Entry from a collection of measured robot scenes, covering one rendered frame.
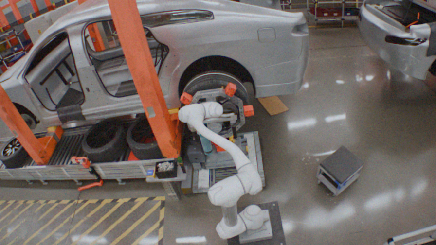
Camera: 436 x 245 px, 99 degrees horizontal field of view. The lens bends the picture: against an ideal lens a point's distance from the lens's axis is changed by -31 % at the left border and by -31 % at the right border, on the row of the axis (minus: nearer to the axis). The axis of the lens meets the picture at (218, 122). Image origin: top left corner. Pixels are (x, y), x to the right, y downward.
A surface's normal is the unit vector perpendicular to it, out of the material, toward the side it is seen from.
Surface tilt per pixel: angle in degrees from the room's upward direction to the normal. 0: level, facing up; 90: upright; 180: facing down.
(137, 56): 90
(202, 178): 0
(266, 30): 90
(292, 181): 0
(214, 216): 0
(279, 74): 90
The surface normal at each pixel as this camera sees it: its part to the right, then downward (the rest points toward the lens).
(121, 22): 0.00, 0.65
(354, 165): -0.15, -0.75
